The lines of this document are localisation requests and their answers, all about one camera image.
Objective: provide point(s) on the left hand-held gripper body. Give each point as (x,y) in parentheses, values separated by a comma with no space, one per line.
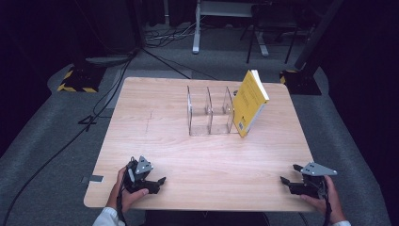
(138,180)

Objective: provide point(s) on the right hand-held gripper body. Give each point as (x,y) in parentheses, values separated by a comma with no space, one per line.
(313,183)

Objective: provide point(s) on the yellow book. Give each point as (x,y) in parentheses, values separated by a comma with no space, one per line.
(249,105)

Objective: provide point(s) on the clear acrylic book holder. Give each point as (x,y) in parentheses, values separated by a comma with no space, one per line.
(207,116)

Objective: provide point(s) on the person's left hand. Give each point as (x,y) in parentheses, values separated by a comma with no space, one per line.
(120,196)

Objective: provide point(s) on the person's right hand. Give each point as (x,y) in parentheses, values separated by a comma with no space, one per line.
(332,204)

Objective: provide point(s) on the black yellow striped stand base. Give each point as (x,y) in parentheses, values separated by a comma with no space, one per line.
(81,80)
(301,83)

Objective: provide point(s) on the small dark round sticker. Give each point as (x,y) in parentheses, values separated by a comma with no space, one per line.
(235,92)

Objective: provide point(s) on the grey metal stand pole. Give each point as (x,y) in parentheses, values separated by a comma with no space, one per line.
(318,34)

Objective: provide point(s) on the black chair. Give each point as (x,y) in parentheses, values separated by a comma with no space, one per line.
(273,22)

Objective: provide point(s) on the grey table edge bracket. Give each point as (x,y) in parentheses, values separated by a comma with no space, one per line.
(94,179)

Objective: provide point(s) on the white desk frame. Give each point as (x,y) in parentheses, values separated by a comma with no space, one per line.
(197,28)

